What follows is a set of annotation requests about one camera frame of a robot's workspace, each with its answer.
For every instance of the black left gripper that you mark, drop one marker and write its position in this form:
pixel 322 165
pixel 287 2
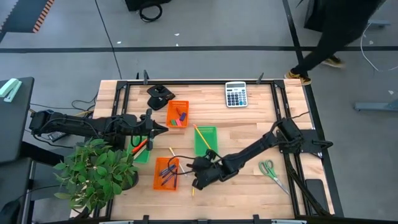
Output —
pixel 140 124

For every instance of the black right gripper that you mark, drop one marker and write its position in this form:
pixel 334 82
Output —
pixel 210 174

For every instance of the yellow pencil orange cap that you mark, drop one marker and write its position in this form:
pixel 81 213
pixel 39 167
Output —
pixel 193 191

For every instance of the green eraser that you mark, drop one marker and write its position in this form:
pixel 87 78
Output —
pixel 173 122

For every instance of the pink eraser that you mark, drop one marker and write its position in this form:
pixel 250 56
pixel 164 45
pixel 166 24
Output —
pixel 178 122

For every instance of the orange highlighter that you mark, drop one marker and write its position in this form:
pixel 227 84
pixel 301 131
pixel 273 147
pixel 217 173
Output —
pixel 140 145

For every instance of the purple eraser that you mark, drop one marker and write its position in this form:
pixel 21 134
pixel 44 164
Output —
pixel 183 117

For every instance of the pink white pen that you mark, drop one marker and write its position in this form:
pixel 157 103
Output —
pixel 140 152

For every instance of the white pencil yellow eraser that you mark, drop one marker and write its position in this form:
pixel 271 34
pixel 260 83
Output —
pixel 174 155

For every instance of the plain yellow pencil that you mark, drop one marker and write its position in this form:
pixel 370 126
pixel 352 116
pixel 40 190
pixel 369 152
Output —
pixel 202 137

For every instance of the green plastic basket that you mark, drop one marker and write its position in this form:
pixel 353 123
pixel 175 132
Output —
pixel 143 158
pixel 210 137

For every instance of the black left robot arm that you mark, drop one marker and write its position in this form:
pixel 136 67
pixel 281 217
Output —
pixel 81 124

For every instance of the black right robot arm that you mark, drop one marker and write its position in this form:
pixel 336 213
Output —
pixel 248 152

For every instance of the red eraser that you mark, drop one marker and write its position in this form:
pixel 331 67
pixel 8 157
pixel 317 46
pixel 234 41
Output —
pixel 179 111

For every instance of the orange plastic basket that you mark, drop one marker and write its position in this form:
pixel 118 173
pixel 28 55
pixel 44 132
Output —
pixel 160 185
pixel 178 105

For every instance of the black plant pot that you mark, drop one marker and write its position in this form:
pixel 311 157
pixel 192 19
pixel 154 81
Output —
pixel 133 182

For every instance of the green leafy plant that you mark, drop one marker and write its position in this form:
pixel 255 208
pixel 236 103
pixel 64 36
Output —
pixel 93 169

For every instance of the white desk calculator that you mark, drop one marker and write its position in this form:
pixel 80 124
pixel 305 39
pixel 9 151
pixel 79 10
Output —
pixel 236 95

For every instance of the black power adapter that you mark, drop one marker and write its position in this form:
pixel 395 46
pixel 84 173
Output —
pixel 56 136

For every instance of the black flat pad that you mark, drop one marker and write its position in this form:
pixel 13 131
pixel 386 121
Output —
pixel 317 194

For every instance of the black equipment box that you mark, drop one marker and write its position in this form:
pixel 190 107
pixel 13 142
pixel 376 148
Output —
pixel 146 3

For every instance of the black side table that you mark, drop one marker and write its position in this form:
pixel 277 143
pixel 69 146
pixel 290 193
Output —
pixel 15 124

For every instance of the mint green stapler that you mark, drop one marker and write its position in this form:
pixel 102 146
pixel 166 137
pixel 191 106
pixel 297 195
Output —
pixel 10 89

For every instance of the black computer mouse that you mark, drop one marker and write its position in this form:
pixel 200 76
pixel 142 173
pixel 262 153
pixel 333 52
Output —
pixel 7 214

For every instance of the black mat orange striped edge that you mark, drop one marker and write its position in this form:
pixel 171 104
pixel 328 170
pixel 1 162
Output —
pixel 21 15

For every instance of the black floor box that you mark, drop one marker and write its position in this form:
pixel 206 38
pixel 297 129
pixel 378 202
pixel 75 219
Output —
pixel 311 15

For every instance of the grey desk foot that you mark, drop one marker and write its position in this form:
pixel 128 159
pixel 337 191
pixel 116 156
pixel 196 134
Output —
pixel 376 106

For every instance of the person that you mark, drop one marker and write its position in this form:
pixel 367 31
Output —
pixel 339 28

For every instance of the grey desk leg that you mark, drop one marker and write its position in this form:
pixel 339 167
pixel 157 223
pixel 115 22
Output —
pixel 381 22

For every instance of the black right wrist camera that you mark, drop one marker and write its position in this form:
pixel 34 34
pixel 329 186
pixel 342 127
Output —
pixel 211 154

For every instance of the black frame clamp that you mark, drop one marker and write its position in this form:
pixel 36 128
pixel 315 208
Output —
pixel 145 77
pixel 145 219
pixel 259 79
pixel 256 219

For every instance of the black metal table frame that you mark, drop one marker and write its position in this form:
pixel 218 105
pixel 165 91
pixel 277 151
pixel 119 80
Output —
pixel 202 82

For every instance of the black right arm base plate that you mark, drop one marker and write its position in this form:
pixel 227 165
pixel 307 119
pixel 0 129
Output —
pixel 314 146

